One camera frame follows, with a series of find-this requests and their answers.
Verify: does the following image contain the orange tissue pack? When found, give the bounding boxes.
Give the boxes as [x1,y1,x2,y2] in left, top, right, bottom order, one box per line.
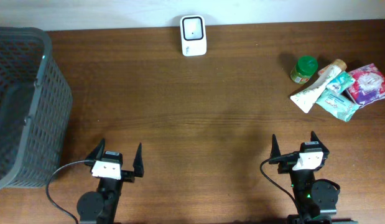
[318,64,330,76]

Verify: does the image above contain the green lid jar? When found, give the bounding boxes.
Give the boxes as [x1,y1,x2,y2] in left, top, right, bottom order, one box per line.
[290,55,318,85]

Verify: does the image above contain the grey plastic mesh basket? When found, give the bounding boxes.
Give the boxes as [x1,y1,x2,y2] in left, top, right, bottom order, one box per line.
[0,27,73,190]

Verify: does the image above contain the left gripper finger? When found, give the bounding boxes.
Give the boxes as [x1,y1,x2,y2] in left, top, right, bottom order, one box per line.
[132,142,144,177]
[86,138,105,161]

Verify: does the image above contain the white barcode scanner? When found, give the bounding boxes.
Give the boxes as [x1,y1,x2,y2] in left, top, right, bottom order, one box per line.
[180,15,207,57]

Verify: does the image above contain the teal wet wipes pack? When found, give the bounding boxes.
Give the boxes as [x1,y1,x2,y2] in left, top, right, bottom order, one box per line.
[316,90,359,122]

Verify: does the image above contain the purple red pad pack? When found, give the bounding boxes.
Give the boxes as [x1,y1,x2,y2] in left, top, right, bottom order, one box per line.
[347,63,385,108]

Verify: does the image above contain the white tube with cork cap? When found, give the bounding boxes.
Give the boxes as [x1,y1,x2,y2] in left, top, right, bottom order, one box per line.
[290,59,347,113]

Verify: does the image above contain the black cable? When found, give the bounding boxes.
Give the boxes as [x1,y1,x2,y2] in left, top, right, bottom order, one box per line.
[259,157,297,203]
[45,159,93,224]

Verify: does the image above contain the left black cable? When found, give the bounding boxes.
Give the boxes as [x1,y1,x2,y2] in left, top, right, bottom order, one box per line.
[45,159,93,224]

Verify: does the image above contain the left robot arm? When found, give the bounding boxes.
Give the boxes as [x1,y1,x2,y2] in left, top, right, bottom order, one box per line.
[77,139,144,224]

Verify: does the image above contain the right black cable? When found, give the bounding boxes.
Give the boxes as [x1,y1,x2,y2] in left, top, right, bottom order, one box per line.
[259,157,297,203]

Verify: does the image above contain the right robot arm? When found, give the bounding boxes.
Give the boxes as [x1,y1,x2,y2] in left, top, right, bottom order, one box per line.
[260,131,355,224]

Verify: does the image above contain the small teal tissue pack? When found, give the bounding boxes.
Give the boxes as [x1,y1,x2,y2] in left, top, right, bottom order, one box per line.
[326,71,356,95]

